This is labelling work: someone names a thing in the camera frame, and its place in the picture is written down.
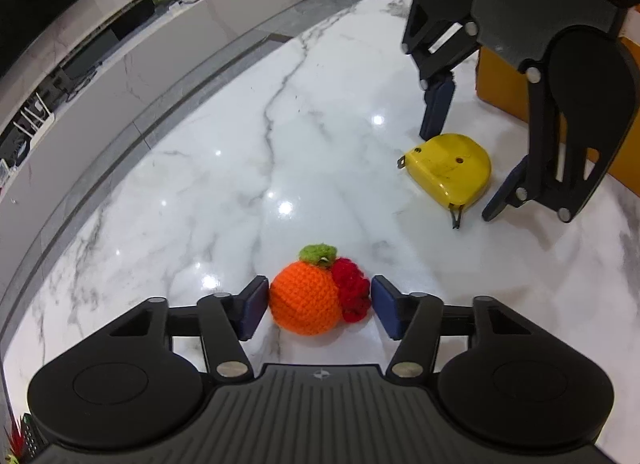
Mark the red spiky ornament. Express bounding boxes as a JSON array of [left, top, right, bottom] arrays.
[[2, 414, 38, 464]]

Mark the crocheted orange with red flower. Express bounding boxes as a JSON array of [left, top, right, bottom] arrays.
[[268, 242, 374, 336]]

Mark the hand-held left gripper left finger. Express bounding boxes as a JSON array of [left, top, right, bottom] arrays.
[[100, 275, 271, 382]]

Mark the white marble TV console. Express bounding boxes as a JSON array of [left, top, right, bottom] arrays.
[[0, 0, 332, 245]]

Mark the white router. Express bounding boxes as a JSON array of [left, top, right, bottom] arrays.
[[11, 98, 56, 145]]

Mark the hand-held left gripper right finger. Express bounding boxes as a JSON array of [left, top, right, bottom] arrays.
[[371, 275, 556, 382]]

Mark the yellow tape measure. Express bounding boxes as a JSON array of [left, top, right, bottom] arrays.
[[397, 132, 494, 231]]

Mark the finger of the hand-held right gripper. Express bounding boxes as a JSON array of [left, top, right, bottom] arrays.
[[481, 61, 624, 223], [401, 6, 482, 141]]

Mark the orange cardboard box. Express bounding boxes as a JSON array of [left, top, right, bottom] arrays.
[[474, 36, 640, 185]]

